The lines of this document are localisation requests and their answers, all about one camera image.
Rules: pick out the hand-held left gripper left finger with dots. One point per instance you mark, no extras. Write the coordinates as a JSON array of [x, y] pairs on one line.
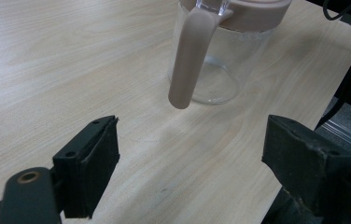
[[86, 168]]

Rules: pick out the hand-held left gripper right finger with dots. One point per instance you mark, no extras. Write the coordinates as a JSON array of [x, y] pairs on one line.
[[307, 165]]

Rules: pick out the aluminium floor rail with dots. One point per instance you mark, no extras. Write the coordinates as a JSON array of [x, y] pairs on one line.
[[348, 129]]

